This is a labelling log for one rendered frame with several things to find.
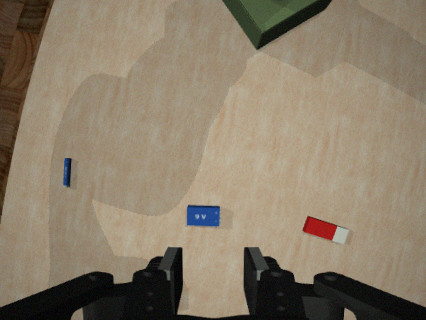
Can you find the red and white eraser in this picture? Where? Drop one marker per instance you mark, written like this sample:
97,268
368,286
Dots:
325,230

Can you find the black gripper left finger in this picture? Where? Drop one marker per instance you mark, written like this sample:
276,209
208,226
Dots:
104,300

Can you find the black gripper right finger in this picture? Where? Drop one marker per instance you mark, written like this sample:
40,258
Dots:
325,299

